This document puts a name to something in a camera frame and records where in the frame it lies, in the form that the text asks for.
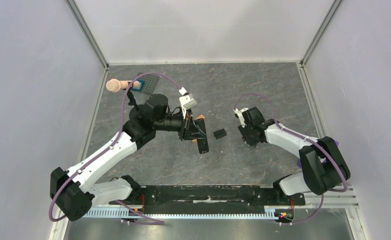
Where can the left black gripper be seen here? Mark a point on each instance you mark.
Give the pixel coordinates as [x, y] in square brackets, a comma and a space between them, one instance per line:
[189, 130]

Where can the black battery cover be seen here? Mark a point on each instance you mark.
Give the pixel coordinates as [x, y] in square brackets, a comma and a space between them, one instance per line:
[218, 134]

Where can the black remote control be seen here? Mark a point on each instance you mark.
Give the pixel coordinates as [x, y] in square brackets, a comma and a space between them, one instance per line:
[202, 143]

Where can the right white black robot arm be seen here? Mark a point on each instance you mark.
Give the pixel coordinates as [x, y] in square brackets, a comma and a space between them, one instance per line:
[322, 164]

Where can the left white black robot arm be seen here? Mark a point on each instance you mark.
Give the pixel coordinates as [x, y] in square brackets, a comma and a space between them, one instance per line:
[74, 191]

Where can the curved wooden arch block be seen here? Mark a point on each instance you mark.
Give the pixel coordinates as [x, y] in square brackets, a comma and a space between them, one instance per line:
[200, 117]

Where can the blue square block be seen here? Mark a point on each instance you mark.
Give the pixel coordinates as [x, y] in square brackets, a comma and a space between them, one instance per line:
[138, 85]

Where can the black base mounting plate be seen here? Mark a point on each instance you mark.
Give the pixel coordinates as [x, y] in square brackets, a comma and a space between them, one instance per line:
[208, 199]

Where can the beige wooden peg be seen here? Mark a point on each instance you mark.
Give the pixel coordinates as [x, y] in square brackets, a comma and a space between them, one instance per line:
[115, 85]

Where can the purple plastic holder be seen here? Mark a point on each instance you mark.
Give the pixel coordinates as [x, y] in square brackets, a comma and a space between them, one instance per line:
[299, 165]

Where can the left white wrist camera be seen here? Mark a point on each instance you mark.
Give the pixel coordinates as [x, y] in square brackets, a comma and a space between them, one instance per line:
[187, 101]

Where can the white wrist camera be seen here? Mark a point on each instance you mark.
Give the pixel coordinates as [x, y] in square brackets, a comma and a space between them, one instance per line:
[239, 114]
[187, 101]

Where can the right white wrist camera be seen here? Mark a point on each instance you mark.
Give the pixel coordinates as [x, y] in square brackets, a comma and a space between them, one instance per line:
[239, 114]

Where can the grey studded base plate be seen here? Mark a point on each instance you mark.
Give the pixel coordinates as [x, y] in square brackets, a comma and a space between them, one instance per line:
[148, 84]

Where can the white slotted cable duct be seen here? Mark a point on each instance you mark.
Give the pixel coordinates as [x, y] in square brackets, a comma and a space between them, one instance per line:
[123, 213]

